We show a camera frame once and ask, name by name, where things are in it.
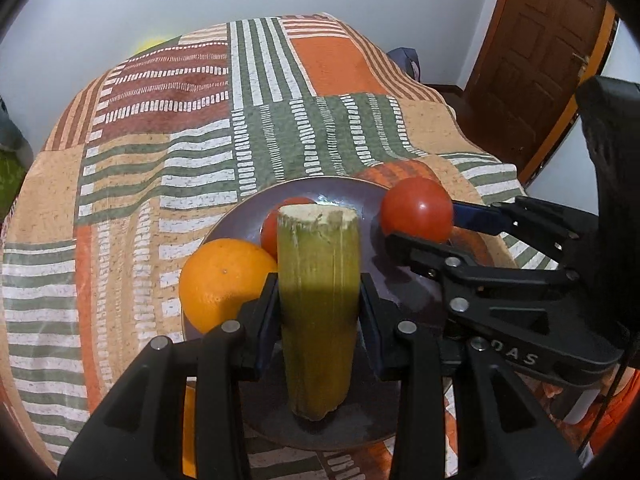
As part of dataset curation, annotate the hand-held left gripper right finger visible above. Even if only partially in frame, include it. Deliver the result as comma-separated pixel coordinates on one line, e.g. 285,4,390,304
357,272,587,480

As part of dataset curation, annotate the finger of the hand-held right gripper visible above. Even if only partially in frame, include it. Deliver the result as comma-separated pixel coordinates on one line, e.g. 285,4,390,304
451,196,599,267
384,230,582,313

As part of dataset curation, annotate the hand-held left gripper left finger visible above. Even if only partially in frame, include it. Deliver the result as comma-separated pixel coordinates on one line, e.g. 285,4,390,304
57,272,281,480

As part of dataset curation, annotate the green sugarcane piece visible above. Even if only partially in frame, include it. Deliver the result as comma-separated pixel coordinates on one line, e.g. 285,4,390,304
276,203,362,422

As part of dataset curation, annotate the red tomato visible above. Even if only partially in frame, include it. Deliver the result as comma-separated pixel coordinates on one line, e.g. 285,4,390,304
380,176,455,244
260,196,317,262

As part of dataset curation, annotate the purple plate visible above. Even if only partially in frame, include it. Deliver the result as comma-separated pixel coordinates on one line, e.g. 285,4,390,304
182,176,495,451

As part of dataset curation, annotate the orange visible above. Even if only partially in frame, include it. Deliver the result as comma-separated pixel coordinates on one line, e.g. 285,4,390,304
178,238,279,335

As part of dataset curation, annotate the blue bag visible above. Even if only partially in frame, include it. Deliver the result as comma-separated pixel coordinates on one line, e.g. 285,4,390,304
386,47,422,82

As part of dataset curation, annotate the brown wooden door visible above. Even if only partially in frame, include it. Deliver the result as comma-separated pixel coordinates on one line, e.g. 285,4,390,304
462,0,608,171

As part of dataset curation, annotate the patterned striped tablecloth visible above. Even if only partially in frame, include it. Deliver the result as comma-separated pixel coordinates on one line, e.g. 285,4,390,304
0,11,531,480

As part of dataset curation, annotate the green cloth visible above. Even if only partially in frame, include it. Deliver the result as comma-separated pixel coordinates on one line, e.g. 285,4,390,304
0,149,27,223

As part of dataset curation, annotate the yellow object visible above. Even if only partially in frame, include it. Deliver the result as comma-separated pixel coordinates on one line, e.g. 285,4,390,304
132,35,177,54

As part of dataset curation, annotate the wooden door frame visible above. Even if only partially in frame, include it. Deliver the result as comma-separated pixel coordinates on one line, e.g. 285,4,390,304
519,2,622,187

